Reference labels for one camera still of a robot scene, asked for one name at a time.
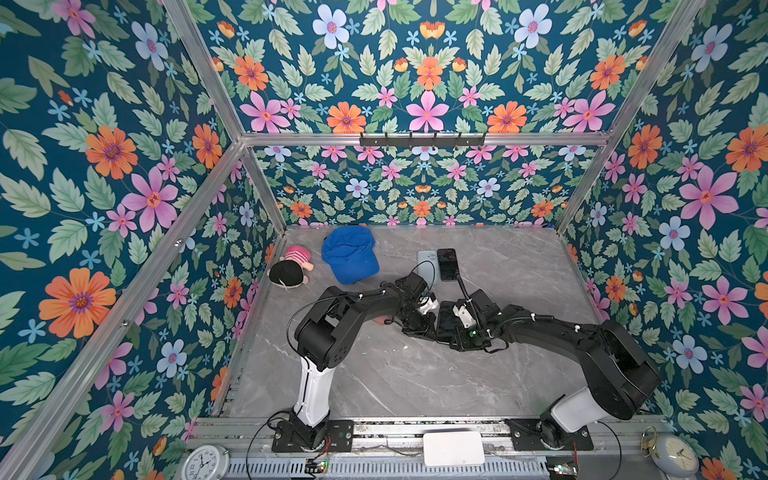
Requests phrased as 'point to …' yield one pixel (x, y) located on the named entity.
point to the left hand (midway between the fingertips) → (442, 333)
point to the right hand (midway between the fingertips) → (453, 343)
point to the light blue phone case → (429, 255)
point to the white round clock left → (205, 462)
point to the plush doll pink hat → (288, 272)
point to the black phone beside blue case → (448, 264)
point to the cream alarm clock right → (673, 455)
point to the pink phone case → (381, 319)
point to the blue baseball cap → (350, 253)
